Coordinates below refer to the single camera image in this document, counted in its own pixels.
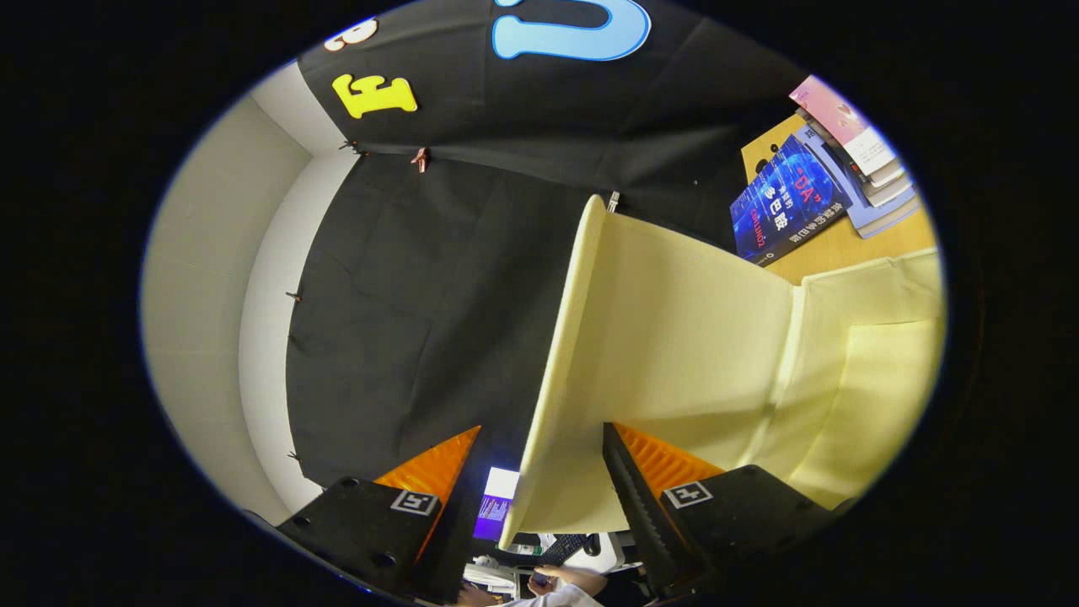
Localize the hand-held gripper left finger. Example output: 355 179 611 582
274 426 486 606

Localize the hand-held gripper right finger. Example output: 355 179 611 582
603 422 852 604

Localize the green fabric storage box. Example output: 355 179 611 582
500 196 947 549

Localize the computer monitor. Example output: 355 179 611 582
473 466 521 542

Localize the black keyboard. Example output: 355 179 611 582
539 534 601 566

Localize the black backdrop cloth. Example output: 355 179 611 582
285 0 810 507

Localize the dark blue book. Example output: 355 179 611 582
730 133 854 268

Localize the light blue book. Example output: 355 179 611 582
792 126 921 240

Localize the white book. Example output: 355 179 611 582
801 110 915 209

